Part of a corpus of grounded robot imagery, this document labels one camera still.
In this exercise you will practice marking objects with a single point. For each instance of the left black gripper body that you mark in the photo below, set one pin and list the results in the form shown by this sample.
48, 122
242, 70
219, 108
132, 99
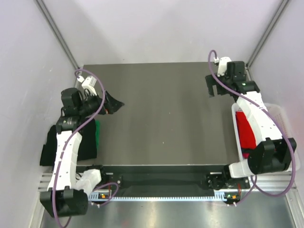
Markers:
90, 106

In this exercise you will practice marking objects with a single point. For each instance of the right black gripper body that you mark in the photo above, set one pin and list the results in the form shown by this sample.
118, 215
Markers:
224, 79

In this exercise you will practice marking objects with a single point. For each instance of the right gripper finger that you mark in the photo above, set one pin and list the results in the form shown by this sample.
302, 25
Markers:
211, 91
221, 90

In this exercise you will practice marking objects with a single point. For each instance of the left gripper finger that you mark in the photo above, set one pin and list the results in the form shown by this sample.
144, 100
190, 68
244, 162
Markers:
111, 104
109, 111

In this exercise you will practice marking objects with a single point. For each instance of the red t shirt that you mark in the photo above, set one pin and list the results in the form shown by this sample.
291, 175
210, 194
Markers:
246, 135

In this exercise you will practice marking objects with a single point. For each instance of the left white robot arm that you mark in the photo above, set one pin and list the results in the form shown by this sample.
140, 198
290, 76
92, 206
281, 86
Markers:
65, 195

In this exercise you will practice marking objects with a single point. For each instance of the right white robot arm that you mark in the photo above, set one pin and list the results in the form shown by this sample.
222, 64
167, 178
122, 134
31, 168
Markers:
272, 152

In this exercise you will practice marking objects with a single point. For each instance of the folded green t shirt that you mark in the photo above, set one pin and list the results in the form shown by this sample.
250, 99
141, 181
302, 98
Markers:
97, 133

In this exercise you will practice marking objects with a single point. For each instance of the folded black t shirt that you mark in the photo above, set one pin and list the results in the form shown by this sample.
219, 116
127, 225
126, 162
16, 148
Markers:
87, 148

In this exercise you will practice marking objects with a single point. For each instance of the white plastic basket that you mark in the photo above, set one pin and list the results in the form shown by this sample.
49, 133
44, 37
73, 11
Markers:
278, 118

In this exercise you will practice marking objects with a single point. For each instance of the pink t shirt in basket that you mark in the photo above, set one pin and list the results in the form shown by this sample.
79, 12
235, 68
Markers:
245, 155

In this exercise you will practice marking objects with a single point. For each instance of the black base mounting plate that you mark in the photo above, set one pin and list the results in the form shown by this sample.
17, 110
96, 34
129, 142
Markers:
204, 176

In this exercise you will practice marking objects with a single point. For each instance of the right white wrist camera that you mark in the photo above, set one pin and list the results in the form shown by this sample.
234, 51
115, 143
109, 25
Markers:
222, 65

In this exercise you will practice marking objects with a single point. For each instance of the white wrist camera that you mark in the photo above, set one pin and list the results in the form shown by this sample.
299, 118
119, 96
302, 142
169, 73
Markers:
89, 84
222, 65

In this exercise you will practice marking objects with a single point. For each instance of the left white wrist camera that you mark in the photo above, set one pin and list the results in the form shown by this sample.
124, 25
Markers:
89, 84

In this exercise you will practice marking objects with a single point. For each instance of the slotted cable duct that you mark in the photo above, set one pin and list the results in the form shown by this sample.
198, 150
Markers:
102, 196

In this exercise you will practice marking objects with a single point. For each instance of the right aluminium frame post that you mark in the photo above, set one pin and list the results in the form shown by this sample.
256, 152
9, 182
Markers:
270, 26

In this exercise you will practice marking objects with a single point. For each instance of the aluminium frame post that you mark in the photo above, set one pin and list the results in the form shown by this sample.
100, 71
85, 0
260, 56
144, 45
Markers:
270, 26
58, 35

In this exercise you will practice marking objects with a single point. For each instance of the left aluminium frame post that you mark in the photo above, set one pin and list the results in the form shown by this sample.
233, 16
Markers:
58, 35

